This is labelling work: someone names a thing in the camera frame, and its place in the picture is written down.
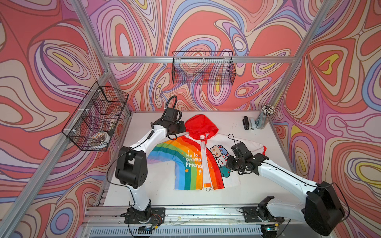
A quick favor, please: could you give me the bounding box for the rainbow red hooded jacket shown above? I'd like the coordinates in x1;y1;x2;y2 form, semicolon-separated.
147;114;267;191

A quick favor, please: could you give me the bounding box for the black wire basket back wall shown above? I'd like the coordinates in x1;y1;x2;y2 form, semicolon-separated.
172;50;237;85

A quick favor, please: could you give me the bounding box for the black wire basket left wall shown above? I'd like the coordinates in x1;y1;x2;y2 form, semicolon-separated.
62;82;129;151

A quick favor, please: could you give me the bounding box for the round item in left basket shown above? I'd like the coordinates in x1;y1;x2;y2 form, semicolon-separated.
89;131;110;147

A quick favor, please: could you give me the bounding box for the black wire basket wall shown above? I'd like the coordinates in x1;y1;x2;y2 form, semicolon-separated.
62;82;129;151
172;50;237;85

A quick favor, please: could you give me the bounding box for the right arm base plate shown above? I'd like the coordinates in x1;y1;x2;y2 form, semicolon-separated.
239;206;285;224

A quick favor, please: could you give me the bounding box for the metal cup of pencils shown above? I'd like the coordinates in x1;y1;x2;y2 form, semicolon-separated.
255;105;275;130

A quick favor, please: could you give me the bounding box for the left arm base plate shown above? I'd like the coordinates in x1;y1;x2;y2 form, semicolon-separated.
120;207;166;236

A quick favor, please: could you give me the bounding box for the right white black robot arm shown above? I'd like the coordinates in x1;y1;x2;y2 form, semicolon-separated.
227;153;348;236

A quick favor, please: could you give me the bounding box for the black stapler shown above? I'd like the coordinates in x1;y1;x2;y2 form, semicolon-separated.
242;116;251;130

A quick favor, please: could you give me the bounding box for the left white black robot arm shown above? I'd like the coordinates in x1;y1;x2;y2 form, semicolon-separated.
115;121;186;223

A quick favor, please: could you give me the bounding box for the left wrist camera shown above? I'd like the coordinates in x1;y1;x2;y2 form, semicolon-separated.
163;108;182;123

